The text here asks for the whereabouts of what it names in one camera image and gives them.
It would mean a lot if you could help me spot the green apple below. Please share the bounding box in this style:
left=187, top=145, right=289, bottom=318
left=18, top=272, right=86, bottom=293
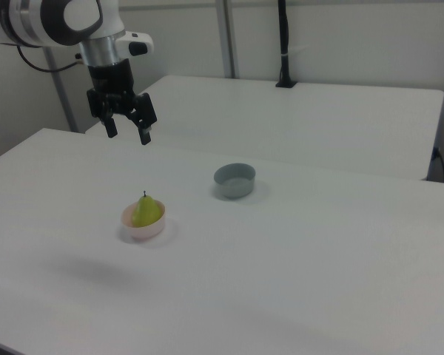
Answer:
left=130, top=190, right=161, bottom=228

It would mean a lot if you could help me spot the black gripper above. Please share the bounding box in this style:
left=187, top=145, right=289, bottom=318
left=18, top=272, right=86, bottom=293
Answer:
left=87, top=61, right=158, bottom=146

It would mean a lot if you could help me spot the black camera pole with clamp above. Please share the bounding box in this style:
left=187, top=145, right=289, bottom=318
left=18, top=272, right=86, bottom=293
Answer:
left=275, top=0, right=299, bottom=89

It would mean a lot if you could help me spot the pink bowl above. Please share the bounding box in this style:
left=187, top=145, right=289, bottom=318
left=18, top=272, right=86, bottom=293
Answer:
left=121, top=201, right=167, bottom=243

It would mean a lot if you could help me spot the white side table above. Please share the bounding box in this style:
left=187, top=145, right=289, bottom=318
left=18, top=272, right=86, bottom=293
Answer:
left=84, top=75, right=444, bottom=182

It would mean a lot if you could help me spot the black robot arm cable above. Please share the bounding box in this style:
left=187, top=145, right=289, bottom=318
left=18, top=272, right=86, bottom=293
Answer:
left=16, top=46, right=86, bottom=73

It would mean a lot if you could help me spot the grey bowl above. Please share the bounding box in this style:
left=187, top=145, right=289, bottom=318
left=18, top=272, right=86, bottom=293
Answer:
left=212, top=163, right=257, bottom=200

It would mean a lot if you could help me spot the grey aluminium frame post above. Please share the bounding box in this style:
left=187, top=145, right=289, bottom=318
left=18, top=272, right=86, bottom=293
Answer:
left=43, top=46, right=79, bottom=133
left=214, top=0, right=241, bottom=79

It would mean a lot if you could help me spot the black cable behind side table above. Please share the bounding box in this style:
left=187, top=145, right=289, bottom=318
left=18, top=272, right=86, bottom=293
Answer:
left=431, top=146, right=444, bottom=183

